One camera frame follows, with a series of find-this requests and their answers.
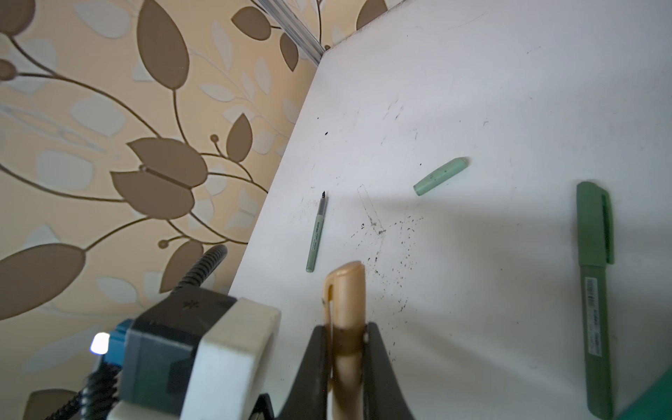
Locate dark green pen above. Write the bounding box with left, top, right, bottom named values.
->
left=577, top=181, right=614, bottom=419

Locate green highlighter marker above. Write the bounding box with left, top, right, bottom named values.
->
left=617, top=367, right=672, bottom=420

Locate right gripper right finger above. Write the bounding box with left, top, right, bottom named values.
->
left=362, top=322, right=414, bottom=420

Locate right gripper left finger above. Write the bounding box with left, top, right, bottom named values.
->
left=276, top=325, right=330, bottom=420

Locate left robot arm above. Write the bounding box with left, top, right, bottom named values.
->
left=49, top=245, right=236, bottom=419

